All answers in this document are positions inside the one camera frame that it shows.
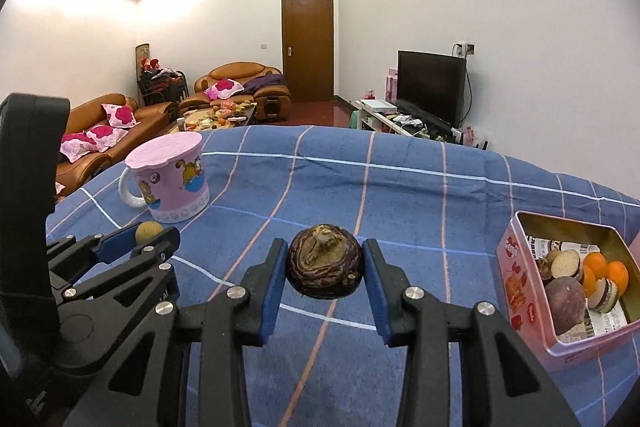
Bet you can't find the purple round fruit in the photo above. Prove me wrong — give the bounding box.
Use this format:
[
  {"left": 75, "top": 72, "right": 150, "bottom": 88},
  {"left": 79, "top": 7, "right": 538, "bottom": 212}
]
[{"left": 546, "top": 277, "right": 586, "bottom": 336}]

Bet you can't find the long brown leather sofa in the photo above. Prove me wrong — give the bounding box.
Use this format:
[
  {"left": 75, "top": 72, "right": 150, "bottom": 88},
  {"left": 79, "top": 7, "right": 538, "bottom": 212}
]
[{"left": 55, "top": 93, "right": 176, "bottom": 197}]

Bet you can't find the black television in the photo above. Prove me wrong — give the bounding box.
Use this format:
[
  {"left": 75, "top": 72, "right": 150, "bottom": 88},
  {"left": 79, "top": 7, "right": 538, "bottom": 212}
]
[{"left": 396, "top": 51, "right": 466, "bottom": 127}]

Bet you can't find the orange mandarin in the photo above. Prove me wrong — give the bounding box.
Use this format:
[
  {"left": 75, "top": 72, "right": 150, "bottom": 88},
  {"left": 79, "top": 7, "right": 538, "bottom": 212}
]
[
  {"left": 582, "top": 251, "right": 608, "bottom": 280},
  {"left": 605, "top": 260, "right": 629, "bottom": 297}
]

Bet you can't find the brown wooden door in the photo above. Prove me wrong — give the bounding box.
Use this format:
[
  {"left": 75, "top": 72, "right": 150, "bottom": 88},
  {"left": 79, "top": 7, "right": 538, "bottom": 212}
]
[{"left": 281, "top": 0, "right": 334, "bottom": 103}]

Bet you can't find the blue plaid tablecloth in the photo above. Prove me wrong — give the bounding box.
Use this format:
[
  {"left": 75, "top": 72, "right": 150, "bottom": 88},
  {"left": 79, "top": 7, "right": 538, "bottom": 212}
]
[{"left": 44, "top": 124, "right": 640, "bottom": 427}]

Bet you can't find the pink cartoon mug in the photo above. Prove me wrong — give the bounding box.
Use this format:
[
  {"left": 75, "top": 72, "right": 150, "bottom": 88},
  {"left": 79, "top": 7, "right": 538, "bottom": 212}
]
[{"left": 118, "top": 131, "right": 209, "bottom": 225}]

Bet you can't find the pink tin box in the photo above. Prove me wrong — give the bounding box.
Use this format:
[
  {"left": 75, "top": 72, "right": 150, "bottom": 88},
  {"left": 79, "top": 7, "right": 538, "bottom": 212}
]
[{"left": 497, "top": 211, "right": 639, "bottom": 371}]

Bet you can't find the pink floral cushion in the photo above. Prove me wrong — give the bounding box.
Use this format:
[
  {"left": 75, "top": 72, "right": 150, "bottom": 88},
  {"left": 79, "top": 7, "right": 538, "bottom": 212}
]
[{"left": 102, "top": 104, "right": 138, "bottom": 129}]

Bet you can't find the black shelf rack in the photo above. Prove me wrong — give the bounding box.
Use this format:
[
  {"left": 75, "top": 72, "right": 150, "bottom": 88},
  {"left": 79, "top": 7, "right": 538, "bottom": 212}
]
[{"left": 137, "top": 68, "right": 190, "bottom": 106}]

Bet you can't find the white tv stand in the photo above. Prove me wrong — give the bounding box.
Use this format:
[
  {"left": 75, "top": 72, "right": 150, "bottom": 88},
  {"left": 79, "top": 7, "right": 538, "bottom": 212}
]
[{"left": 352, "top": 98, "right": 463, "bottom": 144}]

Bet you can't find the wooden coffee table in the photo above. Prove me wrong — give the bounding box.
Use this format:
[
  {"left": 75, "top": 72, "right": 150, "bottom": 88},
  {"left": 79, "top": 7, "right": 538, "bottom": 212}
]
[{"left": 167, "top": 102, "right": 257, "bottom": 133}]

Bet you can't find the brown leather armchair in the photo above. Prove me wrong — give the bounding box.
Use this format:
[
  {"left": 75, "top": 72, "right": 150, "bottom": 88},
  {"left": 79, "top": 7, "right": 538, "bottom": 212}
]
[{"left": 178, "top": 61, "right": 292, "bottom": 121}]

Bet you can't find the small yellow-green fruit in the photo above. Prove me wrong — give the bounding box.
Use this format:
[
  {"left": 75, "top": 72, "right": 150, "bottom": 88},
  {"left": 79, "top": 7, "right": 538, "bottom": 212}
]
[{"left": 134, "top": 221, "right": 164, "bottom": 246}]

